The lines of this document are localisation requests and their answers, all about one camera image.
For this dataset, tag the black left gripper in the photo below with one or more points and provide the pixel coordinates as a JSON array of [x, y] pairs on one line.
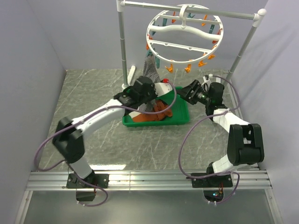
[[155, 94]]

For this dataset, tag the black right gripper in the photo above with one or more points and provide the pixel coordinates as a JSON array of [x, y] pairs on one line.
[[185, 92]]

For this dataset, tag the grey striped boxer underwear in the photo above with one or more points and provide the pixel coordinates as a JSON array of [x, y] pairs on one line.
[[149, 70]]

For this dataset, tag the teal clothes peg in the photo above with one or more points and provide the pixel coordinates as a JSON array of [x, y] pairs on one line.
[[157, 61], [149, 53], [164, 23]]

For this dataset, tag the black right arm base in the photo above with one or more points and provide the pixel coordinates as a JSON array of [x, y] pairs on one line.
[[214, 181]]

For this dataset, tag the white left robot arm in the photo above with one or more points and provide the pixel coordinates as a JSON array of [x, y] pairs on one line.
[[72, 133]]

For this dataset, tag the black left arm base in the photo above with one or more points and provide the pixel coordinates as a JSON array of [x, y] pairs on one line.
[[100, 180]]

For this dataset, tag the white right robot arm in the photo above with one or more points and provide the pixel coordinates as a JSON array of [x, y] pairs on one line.
[[245, 140]]

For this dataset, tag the white round clip hanger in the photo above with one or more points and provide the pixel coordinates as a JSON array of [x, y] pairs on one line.
[[190, 39]]

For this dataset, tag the green plastic tray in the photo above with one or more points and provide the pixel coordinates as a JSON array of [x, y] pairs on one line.
[[178, 114]]

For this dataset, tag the white grey drying rack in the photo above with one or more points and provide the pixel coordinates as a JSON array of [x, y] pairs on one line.
[[121, 4]]

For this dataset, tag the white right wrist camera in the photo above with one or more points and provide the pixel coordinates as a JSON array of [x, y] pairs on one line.
[[207, 79]]

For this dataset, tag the aluminium mounting rail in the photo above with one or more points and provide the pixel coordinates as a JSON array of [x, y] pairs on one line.
[[153, 180]]

